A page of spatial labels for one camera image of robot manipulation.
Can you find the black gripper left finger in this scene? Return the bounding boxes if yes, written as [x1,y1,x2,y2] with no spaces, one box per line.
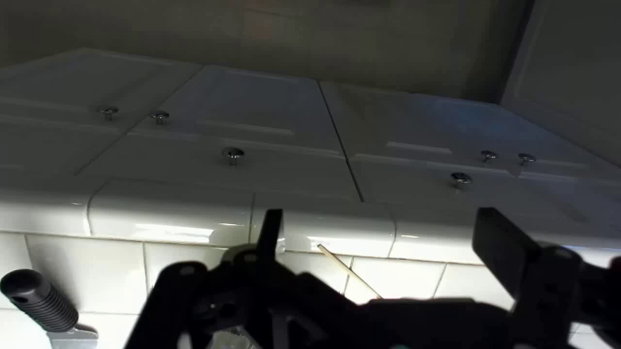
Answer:
[124,208,287,349]

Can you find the black-handled kitchen knife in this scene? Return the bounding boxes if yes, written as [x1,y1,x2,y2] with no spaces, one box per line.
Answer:
[0,268,100,349]

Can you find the thin wooden stick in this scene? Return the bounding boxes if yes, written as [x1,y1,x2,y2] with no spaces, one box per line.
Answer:
[314,243,384,301]

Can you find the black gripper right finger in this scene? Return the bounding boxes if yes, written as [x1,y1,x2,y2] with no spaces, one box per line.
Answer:
[471,206,621,349]

